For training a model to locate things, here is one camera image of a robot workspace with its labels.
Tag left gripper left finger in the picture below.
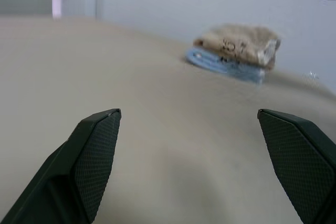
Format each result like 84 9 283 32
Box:
0 108 122 224

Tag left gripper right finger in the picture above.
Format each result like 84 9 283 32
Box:
257 108 336 224

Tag beige towel with white trim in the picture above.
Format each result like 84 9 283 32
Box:
193 23 282 71

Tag folded light blue towel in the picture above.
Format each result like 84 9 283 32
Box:
183 46 266 85

